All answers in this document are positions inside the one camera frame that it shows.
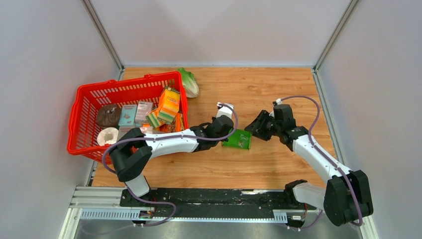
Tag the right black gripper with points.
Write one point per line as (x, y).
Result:
(256, 127)

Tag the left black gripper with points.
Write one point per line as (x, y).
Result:
(224, 140)

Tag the green paper box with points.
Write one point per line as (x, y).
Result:
(234, 138)

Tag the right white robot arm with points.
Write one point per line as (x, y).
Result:
(346, 197)

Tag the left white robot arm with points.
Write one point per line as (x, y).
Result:
(135, 149)

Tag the pink small box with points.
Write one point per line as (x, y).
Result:
(143, 110)

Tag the teal small box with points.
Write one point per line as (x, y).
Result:
(127, 116)

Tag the grey pink flat box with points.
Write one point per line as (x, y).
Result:
(123, 130)

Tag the green lettuce head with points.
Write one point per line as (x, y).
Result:
(189, 83)

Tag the orange yellow carton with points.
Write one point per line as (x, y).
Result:
(169, 105)

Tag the green striped sponge pack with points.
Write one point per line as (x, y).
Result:
(153, 119)

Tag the white toilet paper roll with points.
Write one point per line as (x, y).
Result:
(107, 136)

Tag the brown round bread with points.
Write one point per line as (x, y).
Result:
(108, 116)

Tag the red plastic basket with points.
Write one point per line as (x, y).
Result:
(90, 98)

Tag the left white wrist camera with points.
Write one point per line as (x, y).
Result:
(224, 109)

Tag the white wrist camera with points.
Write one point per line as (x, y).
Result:
(224, 109)
(275, 103)

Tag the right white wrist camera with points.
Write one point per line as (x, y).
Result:
(275, 103)

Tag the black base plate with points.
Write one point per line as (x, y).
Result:
(215, 203)

